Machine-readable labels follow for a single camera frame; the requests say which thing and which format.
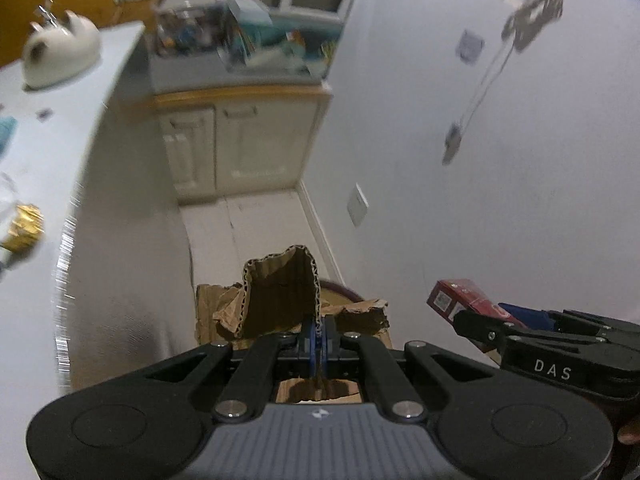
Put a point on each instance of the blue box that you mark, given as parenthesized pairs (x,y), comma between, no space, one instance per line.
(247,25)

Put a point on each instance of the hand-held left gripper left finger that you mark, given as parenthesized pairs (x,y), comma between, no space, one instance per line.
(312,347)

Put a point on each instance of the dark round basin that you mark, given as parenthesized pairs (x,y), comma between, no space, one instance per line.
(345,291)

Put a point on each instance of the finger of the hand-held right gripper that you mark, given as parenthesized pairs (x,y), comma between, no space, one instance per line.
(525,316)
(480,327)

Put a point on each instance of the small wall sticker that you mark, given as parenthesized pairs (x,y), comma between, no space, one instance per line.
(470,45)

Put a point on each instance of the white cabinet with wooden trim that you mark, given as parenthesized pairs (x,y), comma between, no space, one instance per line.
(240,145)

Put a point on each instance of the teal patterned box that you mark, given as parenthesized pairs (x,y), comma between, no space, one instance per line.
(300,55)

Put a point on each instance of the corrugated cardboard piece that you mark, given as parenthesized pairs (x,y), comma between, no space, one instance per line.
(280,300)

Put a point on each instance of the red carton box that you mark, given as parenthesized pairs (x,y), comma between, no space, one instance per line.
(465,292)

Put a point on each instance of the white wall switch plate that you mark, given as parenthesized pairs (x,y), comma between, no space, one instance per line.
(357,205)

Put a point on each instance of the clear storage box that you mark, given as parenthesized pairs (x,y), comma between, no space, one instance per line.
(190,20)

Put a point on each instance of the small metal ornament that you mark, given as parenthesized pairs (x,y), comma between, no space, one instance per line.
(47,10)

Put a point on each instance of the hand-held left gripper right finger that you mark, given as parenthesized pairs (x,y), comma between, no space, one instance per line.
(328,347)

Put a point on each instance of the clear plastic wrapper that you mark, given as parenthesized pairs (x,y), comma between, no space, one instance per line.
(7,197)

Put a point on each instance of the dark hanging wall ornament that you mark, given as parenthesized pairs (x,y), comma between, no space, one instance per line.
(532,15)

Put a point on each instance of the torn cardboard box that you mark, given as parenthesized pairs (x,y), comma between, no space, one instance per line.
(210,320)

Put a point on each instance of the white ceramic cat figure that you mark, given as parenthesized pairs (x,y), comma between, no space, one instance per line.
(60,52)

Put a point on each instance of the small gold ornament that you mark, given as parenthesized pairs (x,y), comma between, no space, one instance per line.
(22,230)

